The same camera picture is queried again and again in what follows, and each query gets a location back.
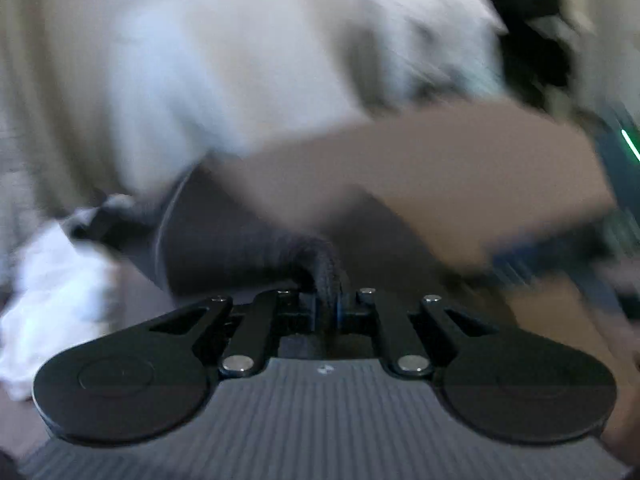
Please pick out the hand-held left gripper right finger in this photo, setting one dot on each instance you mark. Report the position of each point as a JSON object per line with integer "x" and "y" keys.
{"x": 342, "y": 311}

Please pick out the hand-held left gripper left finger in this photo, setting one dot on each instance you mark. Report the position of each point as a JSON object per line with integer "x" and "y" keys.
{"x": 308, "y": 310}

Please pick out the dark grey fleece garment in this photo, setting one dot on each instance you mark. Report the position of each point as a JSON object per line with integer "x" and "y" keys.
{"x": 240, "y": 245}

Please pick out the brown cardboard box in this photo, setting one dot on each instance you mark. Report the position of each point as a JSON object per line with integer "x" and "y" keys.
{"x": 450, "y": 170}

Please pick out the white quilted jacket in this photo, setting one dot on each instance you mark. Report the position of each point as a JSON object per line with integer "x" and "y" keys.
{"x": 440, "y": 25}

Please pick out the white sheet-covered furniture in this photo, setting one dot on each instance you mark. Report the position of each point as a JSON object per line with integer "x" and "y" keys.
{"x": 225, "y": 70}

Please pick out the white fluffy blanket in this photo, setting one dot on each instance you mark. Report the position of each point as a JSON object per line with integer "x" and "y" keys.
{"x": 50, "y": 310}

